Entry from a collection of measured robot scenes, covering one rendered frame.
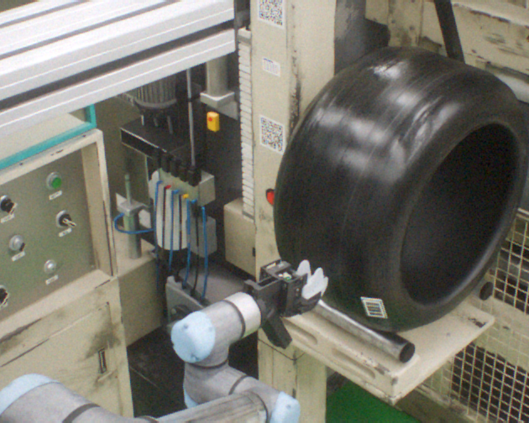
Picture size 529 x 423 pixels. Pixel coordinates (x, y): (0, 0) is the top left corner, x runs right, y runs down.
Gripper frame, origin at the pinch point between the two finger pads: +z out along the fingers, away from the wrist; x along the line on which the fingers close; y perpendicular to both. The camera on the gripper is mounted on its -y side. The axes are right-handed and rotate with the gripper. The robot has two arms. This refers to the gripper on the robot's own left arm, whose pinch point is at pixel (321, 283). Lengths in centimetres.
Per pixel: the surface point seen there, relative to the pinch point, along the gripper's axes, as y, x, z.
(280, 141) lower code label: 13.6, 29.6, 18.4
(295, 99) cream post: 24.6, 26.0, 17.5
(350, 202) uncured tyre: 18.6, -3.8, 0.9
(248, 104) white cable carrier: 18.3, 40.4, 18.9
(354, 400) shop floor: -100, 47, 84
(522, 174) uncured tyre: 13, -12, 48
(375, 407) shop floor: -100, 41, 87
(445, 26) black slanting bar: 34, 20, 60
